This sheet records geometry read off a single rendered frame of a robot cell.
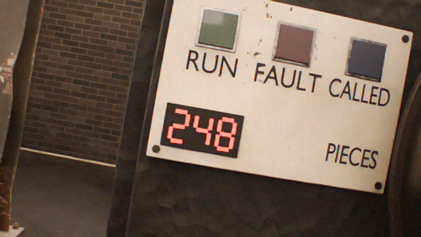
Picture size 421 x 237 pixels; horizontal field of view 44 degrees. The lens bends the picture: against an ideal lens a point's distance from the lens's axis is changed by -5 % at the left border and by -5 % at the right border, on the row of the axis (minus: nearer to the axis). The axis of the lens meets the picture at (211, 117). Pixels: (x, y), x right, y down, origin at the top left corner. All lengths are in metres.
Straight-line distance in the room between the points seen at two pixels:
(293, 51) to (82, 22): 6.16
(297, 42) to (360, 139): 0.12
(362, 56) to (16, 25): 2.67
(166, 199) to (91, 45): 6.07
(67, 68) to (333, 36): 6.17
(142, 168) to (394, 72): 0.29
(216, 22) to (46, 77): 6.21
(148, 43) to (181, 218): 0.21
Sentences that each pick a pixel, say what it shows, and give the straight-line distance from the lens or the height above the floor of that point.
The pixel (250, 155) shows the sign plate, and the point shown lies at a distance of 0.56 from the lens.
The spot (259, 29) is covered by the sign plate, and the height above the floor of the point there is 1.21.
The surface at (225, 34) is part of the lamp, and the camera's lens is 0.55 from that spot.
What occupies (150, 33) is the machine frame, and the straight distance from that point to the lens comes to 0.66.
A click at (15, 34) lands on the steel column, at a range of 3.11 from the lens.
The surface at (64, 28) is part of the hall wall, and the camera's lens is 6.71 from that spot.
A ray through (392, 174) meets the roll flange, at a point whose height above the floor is 1.09.
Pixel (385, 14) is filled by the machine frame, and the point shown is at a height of 1.26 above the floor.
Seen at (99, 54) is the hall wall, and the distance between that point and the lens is 6.60.
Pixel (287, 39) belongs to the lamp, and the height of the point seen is 1.20.
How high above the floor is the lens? 1.14
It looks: 3 degrees down
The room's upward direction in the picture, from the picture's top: 10 degrees clockwise
